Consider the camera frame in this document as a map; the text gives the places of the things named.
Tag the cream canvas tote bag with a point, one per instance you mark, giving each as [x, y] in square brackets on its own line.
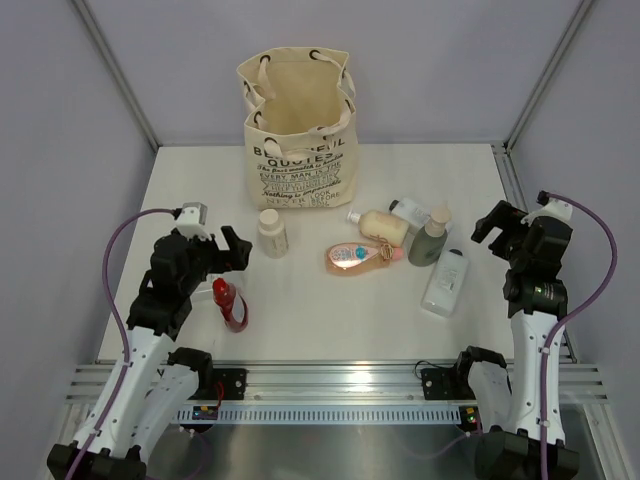
[301, 145]

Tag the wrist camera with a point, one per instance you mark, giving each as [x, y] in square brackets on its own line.
[190, 221]
[550, 206]

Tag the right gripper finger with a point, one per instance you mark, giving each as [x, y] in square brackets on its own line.
[505, 245]
[503, 216]

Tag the cream pump lotion bottle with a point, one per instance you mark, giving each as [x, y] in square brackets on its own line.
[380, 226]

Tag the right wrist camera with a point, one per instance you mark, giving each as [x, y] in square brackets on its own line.
[550, 206]

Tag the white rectangular bottle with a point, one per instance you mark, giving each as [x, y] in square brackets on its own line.
[445, 284]

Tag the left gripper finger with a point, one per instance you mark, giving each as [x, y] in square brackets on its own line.
[236, 257]
[228, 275]

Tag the red liquid bottle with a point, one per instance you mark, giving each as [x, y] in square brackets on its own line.
[232, 305]

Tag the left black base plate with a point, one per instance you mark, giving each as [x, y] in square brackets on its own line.
[230, 382]

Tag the aluminium mounting rail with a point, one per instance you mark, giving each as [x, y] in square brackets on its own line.
[359, 382]

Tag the grey green pump bottle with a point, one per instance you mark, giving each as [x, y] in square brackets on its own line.
[430, 239]

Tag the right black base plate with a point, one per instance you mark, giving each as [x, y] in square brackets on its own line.
[444, 384]

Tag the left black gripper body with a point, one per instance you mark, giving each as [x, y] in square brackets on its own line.
[205, 253]

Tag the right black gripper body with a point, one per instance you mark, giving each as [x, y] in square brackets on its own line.
[522, 261]

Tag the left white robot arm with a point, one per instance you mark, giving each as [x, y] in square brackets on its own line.
[155, 377]

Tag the right aluminium frame post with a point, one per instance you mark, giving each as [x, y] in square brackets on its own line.
[553, 63]

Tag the white bottle with dark cap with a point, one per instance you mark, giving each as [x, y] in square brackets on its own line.
[411, 211]

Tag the aluminium frame post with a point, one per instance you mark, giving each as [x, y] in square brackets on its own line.
[99, 41]
[553, 63]

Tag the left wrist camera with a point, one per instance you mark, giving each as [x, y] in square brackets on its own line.
[190, 221]

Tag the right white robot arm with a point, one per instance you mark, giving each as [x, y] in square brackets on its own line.
[522, 433]

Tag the left aluminium frame post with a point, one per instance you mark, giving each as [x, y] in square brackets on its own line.
[99, 41]

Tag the white slotted cable duct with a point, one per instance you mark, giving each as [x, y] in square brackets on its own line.
[318, 415]

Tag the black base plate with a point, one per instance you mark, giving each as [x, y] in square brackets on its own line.
[230, 382]
[444, 384]

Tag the pink baby oil bottle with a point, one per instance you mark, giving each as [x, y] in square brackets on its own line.
[353, 258]

